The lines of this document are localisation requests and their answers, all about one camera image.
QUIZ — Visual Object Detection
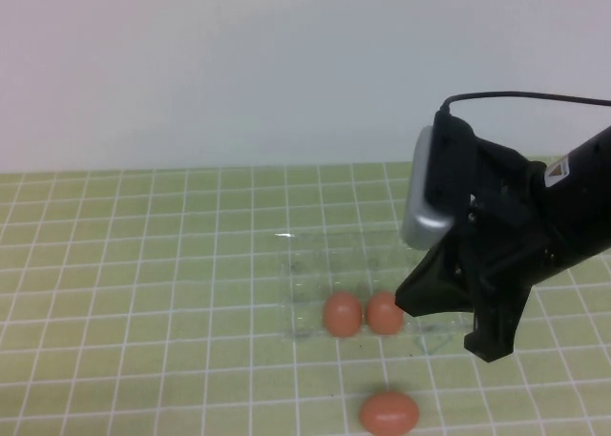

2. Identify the green grid table mat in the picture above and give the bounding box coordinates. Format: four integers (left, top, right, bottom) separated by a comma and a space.
0, 156, 611, 436

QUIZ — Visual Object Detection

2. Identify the brown egg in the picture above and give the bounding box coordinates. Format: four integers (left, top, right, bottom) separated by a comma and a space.
322, 291, 363, 339
358, 390, 421, 436
365, 290, 405, 336

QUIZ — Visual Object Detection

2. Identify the clear plastic egg tray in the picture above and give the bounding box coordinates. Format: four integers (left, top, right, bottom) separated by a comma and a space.
273, 230, 478, 356

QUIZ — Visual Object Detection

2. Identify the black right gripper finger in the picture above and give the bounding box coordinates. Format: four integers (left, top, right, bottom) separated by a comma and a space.
463, 282, 532, 363
394, 243, 479, 318

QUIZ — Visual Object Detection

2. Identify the black camera cable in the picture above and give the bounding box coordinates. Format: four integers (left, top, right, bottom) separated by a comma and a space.
439, 91, 611, 118

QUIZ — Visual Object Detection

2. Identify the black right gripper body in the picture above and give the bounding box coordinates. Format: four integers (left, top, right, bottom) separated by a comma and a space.
447, 137, 572, 309

